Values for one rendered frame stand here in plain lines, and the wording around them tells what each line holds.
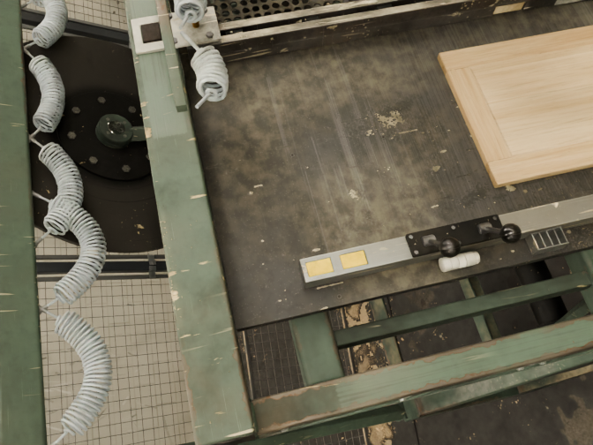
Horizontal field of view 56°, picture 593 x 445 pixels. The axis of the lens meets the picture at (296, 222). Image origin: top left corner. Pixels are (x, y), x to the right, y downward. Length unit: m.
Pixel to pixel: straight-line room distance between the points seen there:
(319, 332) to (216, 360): 0.24
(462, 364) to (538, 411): 1.81
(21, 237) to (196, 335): 0.67
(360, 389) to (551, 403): 1.87
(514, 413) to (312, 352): 1.93
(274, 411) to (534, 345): 0.49
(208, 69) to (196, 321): 0.48
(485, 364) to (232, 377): 0.46
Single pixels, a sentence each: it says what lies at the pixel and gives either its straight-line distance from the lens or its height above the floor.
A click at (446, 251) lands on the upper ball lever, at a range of 1.04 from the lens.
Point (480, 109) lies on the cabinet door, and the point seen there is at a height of 1.28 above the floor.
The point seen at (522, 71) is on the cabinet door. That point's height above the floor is 1.15.
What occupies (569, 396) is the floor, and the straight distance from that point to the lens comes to 2.79.
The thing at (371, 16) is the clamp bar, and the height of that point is 1.47.
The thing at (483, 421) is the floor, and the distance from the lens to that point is 3.09.
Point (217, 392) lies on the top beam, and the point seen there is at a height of 1.92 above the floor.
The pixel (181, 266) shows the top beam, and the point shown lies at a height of 1.94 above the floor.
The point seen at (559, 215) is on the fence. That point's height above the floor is 1.25.
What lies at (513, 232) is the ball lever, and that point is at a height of 1.46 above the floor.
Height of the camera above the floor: 2.35
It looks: 34 degrees down
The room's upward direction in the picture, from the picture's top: 88 degrees counter-clockwise
